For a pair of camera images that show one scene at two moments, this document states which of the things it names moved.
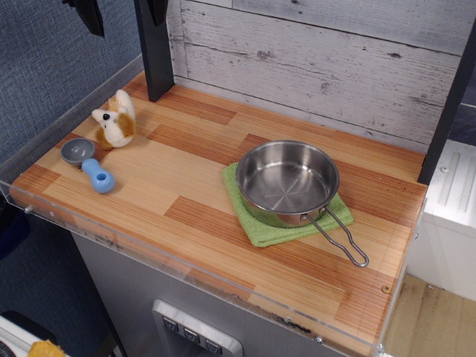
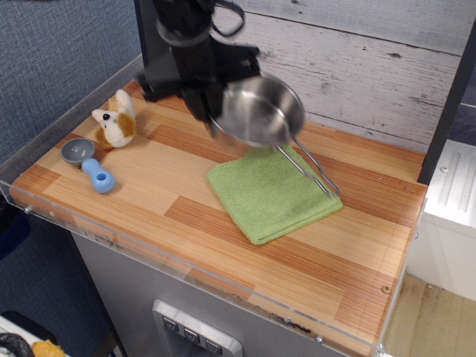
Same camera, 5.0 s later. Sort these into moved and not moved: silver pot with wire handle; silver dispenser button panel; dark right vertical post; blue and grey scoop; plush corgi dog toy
Moved: silver pot with wire handle
Not moved: silver dispenser button panel; dark right vertical post; blue and grey scoop; plush corgi dog toy
